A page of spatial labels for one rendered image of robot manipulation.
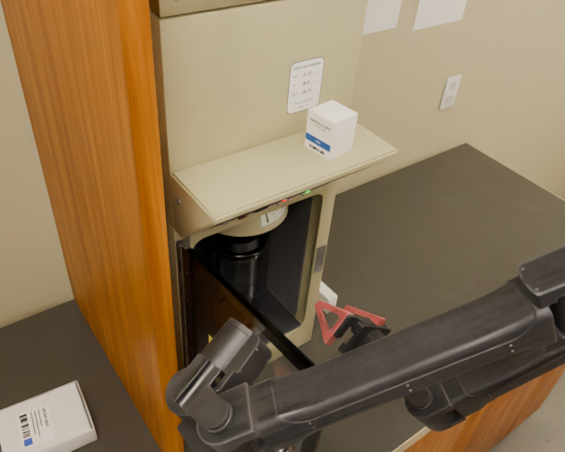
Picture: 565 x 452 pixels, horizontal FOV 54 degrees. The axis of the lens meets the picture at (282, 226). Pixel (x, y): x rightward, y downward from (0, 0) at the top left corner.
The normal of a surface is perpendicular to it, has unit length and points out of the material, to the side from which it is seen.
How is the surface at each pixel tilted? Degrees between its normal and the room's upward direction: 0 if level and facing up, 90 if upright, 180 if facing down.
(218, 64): 90
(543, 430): 0
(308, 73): 90
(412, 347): 29
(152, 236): 90
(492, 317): 34
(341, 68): 90
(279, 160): 0
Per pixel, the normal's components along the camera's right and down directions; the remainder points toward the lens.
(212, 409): -0.41, -0.63
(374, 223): 0.07, -0.77
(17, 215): 0.58, 0.55
